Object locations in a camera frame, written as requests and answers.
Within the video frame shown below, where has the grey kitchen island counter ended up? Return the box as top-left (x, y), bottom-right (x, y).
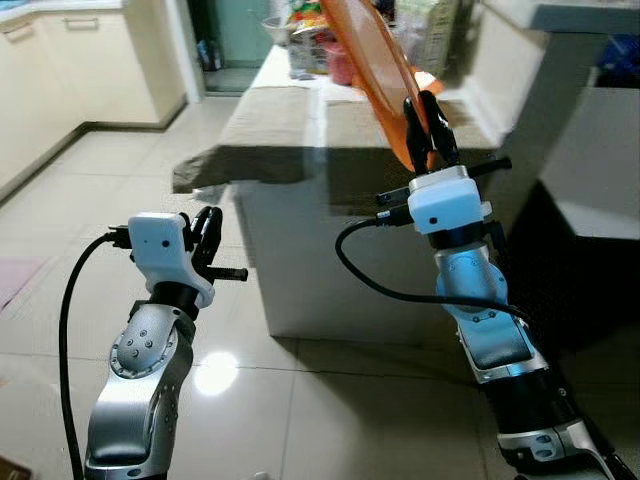
top-left (172, 45), bottom-right (546, 346)

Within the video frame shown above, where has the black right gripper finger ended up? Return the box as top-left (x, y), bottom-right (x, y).
top-left (404, 96), bottom-right (429, 173)
top-left (424, 92), bottom-right (461, 169)

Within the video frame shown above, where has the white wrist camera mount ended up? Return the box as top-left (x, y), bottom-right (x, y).
top-left (407, 167), bottom-right (493, 237)
top-left (128, 212), bottom-right (217, 309)

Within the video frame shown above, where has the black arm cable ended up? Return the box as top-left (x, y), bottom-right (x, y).
top-left (58, 228), bottom-right (131, 480)
top-left (335, 188), bottom-right (536, 326)

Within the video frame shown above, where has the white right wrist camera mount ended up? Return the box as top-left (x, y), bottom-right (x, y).
top-left (407, 167), bottom-right (493, 237)

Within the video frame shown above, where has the orange plastic bowl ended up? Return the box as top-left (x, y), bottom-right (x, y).
top-left (410, 70), bottom-right (446, 96)

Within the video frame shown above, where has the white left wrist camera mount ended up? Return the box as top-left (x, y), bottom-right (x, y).
top-left (128, 212), bottom-right (217, 309)

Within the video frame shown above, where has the grey table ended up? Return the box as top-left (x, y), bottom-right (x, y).
top-left (470, 0), bottom-right (640, 241)

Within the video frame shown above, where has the blurred pile of groceries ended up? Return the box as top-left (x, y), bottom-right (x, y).
top-left (265, 0), bottom-right (471, 86)

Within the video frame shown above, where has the cream kitchen cabinet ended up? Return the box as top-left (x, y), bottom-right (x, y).
top-left (0, 0), bottom-right (191, 196)

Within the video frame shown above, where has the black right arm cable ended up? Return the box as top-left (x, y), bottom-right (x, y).
top-left (335, 188), bottom-right (536, 326)

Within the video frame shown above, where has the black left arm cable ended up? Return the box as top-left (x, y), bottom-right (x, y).
top-left (58, 228), bottom-right (131, 480)

